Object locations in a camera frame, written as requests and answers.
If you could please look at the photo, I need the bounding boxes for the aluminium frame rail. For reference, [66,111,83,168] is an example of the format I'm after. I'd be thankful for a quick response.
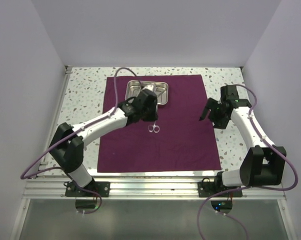
[22,66,296,240]

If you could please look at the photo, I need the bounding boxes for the steel surgical scissors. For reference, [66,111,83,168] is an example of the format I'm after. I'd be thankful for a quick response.
[147,121,160,134]

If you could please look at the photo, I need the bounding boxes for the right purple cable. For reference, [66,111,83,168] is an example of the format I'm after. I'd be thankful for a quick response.
[197,84,300,240]

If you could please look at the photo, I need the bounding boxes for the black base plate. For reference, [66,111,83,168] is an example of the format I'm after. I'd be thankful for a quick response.
[63,181,111,198]
[197,177,243,198]

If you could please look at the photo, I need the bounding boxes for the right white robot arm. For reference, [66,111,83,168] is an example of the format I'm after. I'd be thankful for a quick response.
[199,84,286,197]

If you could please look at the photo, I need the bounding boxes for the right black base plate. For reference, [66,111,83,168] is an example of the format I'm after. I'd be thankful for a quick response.
[197,177,243,198]

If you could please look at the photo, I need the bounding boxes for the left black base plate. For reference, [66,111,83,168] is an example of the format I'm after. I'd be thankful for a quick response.
[63,181,111,198]

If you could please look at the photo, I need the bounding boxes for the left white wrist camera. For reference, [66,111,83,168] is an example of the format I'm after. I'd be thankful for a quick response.
[141,84,156,93]

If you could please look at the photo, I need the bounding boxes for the purple cloth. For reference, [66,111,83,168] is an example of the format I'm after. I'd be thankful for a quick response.
[97,75,221,173]

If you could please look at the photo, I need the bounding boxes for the steel instrument tray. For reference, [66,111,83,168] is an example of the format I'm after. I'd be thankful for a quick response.
[124,80,169,106]

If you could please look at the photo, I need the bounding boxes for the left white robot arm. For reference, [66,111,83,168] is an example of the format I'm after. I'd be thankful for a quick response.
[48,87,158,197]

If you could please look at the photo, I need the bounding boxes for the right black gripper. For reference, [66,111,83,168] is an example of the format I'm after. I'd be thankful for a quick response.
[199,97,229,130]

